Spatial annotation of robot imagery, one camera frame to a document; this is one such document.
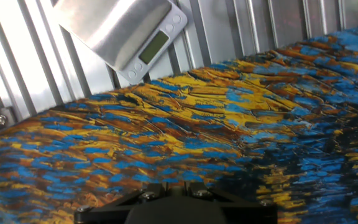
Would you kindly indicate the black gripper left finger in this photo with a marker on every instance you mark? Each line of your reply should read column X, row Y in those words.
column 120, row 203

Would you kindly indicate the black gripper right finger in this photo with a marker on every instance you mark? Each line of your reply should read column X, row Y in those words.
column 235, row 205

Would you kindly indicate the wooden drumstick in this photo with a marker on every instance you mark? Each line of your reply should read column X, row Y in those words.
column 176, row 190

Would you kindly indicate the blue yellow painted cloth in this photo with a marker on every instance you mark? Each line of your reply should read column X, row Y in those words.
column 197, row 130

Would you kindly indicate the silver digital scale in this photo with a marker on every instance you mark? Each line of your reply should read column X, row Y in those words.
column 117, row 28

